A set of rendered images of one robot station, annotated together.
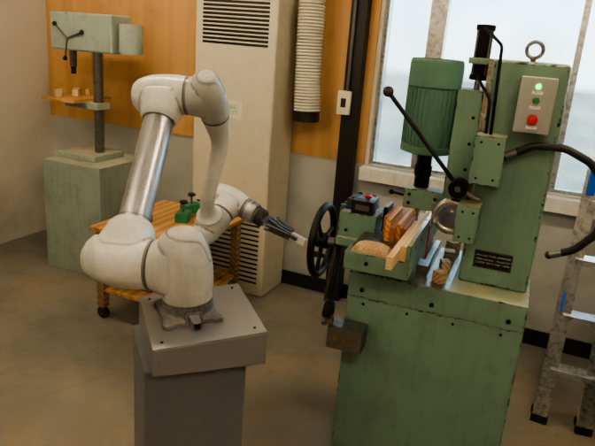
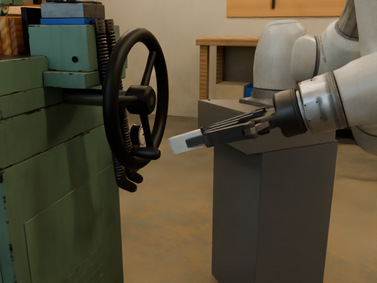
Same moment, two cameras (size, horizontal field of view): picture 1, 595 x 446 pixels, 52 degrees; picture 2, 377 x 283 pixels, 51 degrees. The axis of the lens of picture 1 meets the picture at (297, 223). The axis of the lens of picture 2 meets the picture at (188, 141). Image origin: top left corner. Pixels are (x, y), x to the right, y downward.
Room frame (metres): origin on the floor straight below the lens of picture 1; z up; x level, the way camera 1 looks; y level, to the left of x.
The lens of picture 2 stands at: (3.00, -0.04, 0.96)
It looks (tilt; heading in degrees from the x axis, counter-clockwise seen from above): 16 degrees down; 177
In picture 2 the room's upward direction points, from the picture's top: straight up
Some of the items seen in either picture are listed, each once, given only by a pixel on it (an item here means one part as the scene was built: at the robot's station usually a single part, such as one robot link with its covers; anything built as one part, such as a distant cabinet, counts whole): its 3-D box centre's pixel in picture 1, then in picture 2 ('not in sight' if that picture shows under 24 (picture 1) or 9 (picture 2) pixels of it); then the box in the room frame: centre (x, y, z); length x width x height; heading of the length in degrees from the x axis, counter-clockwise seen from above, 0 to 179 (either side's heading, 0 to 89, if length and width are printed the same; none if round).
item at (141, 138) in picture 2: (328, 311); (137, 137); (1.89, -0.13, 0.65); 0.06 x 0.04 x 0.08; 160
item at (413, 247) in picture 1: (425, 229); not in sight; (2.03, -0.45, 0.93); 0.60 x 0.02 x 0.06; 160
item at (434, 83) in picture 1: (431, 106); not in sight; (2.06, -0.42, 1.35); 0.18 x 0.18 x 0.31
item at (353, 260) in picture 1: (382, 236); (45, 67); (2.08, -0.31, 0.87); 0.61 x 0.30 x 0.06; 160
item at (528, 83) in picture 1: (535, 104); not in sight; (1.82, -0.67, 1.40); 0.10 x 0.06 x 0.16; 70
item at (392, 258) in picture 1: (407, 238); not in sight; (1.94, -0.38, 0.92); 0.55 x 0.02 x 0.04; 160
